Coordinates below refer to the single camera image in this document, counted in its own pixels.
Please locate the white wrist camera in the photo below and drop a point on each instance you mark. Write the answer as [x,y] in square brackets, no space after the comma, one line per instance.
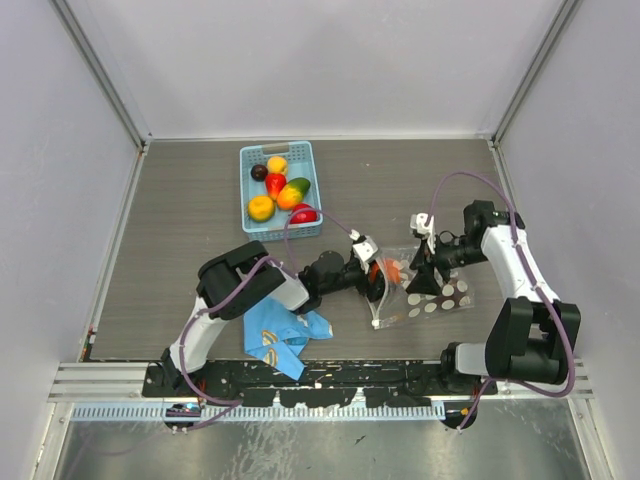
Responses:
[422,227]
[364,247]

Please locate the blue patterned cloth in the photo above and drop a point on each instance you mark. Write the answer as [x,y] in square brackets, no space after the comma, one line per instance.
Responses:
[277,336]

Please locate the clear polka dot zip bag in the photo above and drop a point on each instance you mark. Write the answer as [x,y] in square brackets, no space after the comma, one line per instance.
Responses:
[396,306]

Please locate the dark purple fake plum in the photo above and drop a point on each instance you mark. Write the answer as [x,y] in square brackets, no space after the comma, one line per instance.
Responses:
[259,172]

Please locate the bright orange fake ball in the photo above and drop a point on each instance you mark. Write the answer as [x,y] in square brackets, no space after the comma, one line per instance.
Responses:
[392,269]

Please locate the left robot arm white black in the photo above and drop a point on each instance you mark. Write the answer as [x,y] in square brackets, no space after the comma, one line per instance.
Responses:
[233,283]

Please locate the small orange fake tangerine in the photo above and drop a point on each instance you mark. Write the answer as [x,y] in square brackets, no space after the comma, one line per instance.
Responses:
[277,165]

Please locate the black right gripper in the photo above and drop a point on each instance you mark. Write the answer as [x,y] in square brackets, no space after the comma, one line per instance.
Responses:
[423,281]

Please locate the light blue plastic basket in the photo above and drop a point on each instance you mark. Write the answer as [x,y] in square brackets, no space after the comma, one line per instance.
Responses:
[301,163]

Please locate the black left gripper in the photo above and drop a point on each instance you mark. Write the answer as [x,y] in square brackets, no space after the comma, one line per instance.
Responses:
[365,286]

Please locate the orange fake fruit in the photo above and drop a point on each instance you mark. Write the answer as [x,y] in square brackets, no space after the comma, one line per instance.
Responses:
[293,193]

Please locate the white slotted cable duct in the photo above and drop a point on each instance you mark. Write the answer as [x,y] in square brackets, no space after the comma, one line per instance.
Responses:
[187,412]

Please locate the aluminium frame rail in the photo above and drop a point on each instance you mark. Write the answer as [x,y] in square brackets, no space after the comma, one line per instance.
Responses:
[98,381]

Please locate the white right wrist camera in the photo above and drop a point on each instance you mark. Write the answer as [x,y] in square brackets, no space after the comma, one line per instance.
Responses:
[422,227]

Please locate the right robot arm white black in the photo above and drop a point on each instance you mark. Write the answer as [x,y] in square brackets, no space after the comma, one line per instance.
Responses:
[534,335]

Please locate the red fake apple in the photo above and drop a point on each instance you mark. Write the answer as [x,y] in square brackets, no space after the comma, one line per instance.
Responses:
[302,214]

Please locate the red fake strawberry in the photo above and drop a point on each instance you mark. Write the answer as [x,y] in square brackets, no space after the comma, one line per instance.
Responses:
[274,183]

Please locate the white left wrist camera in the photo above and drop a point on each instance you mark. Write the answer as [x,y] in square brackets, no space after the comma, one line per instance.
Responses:
[364,247]

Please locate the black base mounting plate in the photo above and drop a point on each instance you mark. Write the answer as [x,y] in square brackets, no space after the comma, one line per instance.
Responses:
[382,383]

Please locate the yellow fake lemon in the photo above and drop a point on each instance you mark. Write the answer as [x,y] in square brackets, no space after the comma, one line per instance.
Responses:
[261,208]

